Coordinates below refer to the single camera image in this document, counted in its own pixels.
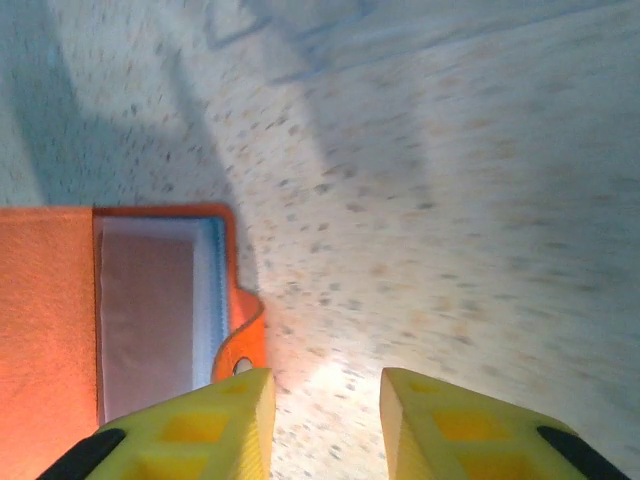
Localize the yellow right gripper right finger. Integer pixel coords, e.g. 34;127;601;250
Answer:
378;367;634;480

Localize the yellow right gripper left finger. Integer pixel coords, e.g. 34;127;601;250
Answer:
43;367;277;480

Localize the orange felt card holder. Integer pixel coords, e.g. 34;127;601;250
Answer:
0;201;267;480

